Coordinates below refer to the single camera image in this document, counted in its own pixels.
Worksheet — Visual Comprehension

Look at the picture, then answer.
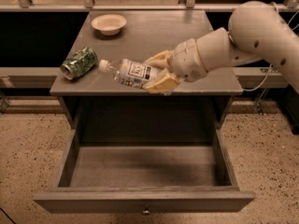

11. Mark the metal drawer knob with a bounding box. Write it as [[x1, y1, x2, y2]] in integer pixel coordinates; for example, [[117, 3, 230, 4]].
[[142, 206, 150, 216]]

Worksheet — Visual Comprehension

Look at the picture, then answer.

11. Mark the white cable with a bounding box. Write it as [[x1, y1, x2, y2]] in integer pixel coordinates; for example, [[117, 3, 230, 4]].
[[242, 1, 299, 93]]

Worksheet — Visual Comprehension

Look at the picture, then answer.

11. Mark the open grey top drawer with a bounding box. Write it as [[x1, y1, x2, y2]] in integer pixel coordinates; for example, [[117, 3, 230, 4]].
[[33, 97, 257, 215]]

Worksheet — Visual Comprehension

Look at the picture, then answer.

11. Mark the crushed green soda can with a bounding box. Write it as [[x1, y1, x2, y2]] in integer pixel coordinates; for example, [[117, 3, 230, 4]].
[[60, 47, 98, 80]]

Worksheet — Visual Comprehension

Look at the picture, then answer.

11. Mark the clear blue plastic bottle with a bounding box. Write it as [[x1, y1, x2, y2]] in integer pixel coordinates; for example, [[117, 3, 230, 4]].
[[98, 59, 161, 89]]

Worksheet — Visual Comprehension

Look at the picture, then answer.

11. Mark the white paper bowl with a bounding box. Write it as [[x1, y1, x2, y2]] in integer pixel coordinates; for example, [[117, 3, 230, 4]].
[[92, 14, 127, 36]]

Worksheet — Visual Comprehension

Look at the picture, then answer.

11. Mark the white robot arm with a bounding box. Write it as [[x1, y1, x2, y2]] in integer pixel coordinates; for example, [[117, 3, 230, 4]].
[[143, 1, 299, 93]]

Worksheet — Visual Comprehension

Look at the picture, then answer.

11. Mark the grey wooden cabinet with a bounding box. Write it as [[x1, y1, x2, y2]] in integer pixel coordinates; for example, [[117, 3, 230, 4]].
[[50, 10, 241, 127]]

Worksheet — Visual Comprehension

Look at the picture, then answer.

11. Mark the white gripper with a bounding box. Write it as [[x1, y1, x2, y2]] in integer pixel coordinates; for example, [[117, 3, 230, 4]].
[[143, 38, 207, 94]]

